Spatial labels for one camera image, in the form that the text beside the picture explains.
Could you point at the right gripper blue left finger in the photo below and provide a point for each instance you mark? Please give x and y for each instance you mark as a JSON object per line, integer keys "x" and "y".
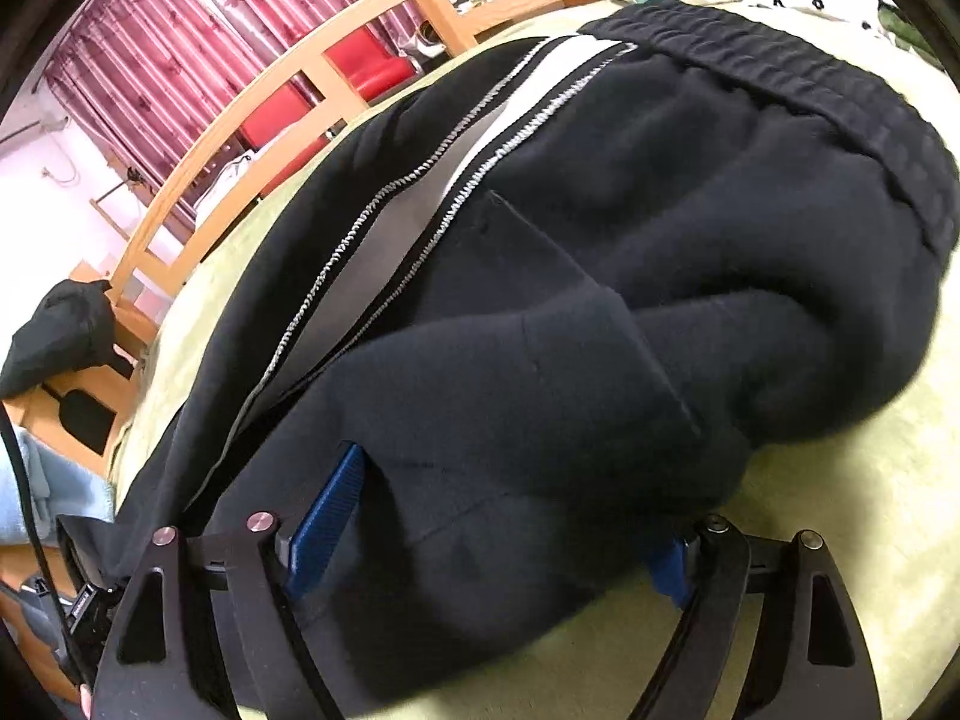
{"x": 163, "y": 657}

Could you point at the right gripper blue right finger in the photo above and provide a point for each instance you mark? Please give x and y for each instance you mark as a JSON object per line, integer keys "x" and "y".
{"x": 810, "y": 657}

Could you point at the black track pants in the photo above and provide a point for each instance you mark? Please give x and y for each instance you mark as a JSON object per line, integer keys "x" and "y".
{"x": 558, "y": 297}

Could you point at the light blue fleece garment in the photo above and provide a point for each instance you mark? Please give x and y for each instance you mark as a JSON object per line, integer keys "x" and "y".
{"x": 57, "y": 486}

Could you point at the black garment on footboard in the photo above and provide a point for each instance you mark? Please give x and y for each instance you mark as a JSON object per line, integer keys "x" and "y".
{"x": 72, "y": 328}

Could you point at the left red chair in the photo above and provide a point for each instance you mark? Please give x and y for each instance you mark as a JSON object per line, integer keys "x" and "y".
{"x": 284, "y": 108}

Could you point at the left pink curtain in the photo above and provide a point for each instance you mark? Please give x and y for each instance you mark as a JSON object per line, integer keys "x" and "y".
{"x": 144, "y": 78}

